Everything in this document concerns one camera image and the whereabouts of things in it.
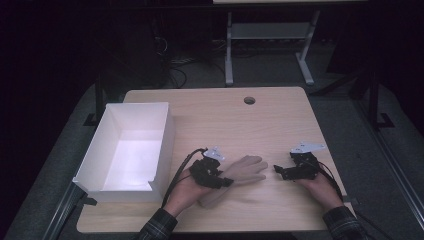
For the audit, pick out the white box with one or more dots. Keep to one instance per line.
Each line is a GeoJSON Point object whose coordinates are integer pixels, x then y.
{"type": "Point", "coordinates": [133, 160]}

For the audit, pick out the person's right hand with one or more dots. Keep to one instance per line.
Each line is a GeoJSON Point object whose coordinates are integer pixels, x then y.
{"type": "Point", "coordinates": [323, 193]}

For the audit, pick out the black metal stand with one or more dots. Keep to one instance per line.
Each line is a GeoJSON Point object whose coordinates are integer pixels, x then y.
{"type": "Point", "coordinates": [99, 103]}
{"type": "Point", "coordinates": [375, 100]}

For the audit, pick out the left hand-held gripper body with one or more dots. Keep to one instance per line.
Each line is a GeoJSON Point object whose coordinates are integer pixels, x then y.
{"type": "Point", "coordinates": [205, 173]}

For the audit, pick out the person's left hand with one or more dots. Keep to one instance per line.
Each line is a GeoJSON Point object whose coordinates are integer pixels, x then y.
{"type": "Point", "coordinates": [185, 196]}

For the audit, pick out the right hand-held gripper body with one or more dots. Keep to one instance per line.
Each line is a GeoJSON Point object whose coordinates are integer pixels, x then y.
{"type": "Point", "coordinates": [305, 166]}

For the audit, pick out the aluminium rail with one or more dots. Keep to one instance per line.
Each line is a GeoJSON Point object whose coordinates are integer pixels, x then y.
{"type": "Point", "coordinates": [393, 156]}
{"type": "Point", "coordinates": [61, 213]}

